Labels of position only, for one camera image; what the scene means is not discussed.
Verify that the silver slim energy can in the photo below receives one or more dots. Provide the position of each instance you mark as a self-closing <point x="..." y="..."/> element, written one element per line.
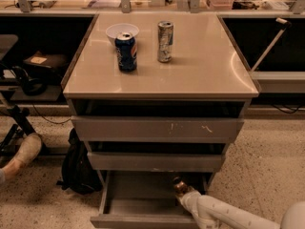
<point x="165" y="41"/>

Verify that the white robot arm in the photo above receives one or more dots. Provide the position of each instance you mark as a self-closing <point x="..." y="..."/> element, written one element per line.
<point x="209" y="212"/>

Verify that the black chair base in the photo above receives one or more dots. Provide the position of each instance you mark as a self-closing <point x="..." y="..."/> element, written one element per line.
<point x="18" y="129"/>

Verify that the blue Pepsi can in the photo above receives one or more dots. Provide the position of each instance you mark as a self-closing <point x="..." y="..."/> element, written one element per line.
<point x="126" y="49"/>

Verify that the grey drawer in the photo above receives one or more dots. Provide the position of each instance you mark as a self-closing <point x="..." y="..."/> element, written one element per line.
<point x="157" y="129"/>
<point x="154" y="162"/>
<point x="145" y="200"/>

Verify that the grey bottom drawer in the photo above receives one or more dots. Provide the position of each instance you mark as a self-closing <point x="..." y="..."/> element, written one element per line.
<point x="145" y="200"/>

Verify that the grey top drawer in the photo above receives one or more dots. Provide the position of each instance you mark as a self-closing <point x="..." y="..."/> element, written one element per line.
<point x="157" y="129"/>

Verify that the black backpack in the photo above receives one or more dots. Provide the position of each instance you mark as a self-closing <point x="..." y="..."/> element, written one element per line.
<point x="77" y="172"/>

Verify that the dark box with label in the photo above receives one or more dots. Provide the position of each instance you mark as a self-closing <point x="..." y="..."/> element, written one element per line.
<point x="54" y="63"/>

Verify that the white stick with tip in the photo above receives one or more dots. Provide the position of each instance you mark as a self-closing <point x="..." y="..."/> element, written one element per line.
<point x="285" y="24"/>

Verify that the black headphones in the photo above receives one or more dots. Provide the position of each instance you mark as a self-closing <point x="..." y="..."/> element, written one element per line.
<point x="30" y="86"/>

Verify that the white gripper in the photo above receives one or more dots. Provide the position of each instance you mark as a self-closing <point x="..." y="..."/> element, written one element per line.
<point x="190" y="198"/>

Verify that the orange soda can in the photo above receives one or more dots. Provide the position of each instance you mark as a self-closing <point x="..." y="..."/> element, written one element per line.
<point x="180" y="187"/>

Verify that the person's lower leg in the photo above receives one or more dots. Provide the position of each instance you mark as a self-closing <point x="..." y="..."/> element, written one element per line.
<point x="10" y="170"/>

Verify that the grey middle drawer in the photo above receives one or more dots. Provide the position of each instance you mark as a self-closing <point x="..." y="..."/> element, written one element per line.
<point x="154" y="162"/>

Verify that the grey drawer cabinet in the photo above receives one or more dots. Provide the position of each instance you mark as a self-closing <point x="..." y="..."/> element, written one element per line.
<point x="205" y="78"/>

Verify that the white bowl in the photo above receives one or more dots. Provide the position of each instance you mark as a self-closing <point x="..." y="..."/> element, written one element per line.
<point x="113" y="30"/>

